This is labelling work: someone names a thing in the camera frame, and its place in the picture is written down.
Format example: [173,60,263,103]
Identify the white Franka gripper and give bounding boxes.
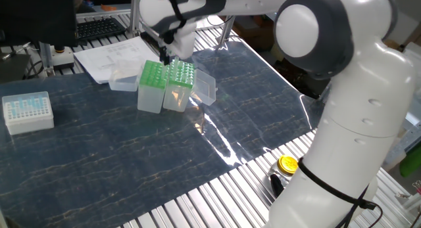
[159,22,198,66]

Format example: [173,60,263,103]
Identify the translucent tip box green rack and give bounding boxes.
[108,58,170,114]
[162,57,218,113]

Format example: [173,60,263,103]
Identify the white tip box blue tips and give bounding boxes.
[1,91,55,136]

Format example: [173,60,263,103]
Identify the white paper sheet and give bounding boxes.
[74,36,162,85]

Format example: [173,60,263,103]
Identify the black keyboard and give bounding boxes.
[76,16,128,42]

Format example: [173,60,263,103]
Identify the white stand base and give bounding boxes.
[51,45,76,70]

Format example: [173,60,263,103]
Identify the dark marble pattern mat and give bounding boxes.
[0,40,325,228]

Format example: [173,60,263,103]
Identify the black monitor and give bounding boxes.
[0,0,79,49]

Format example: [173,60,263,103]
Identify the silver metal bar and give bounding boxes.
[1,41,32,61]

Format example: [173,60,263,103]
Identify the black box device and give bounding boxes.
[0,52,32,84]

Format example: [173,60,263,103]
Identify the glass jar gold lid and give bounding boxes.
[268,154,299,198]

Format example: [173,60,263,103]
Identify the white metal shelf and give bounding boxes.
[406,89,421,130]

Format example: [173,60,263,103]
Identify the grey slotted angle beam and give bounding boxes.
[383,122,421,171]

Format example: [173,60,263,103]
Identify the aluminium frame post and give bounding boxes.
[127,0,142,38]
[39,40,55,78]

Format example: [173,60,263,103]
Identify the aluminium frame rail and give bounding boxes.
[76,7,132,19]

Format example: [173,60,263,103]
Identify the black cable loop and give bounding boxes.
[23,58,45,80]

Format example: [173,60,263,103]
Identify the thick black cable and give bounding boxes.
[335,185,370,228]

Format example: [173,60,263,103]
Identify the thin dark red cable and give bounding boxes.
[366,201,384,228]

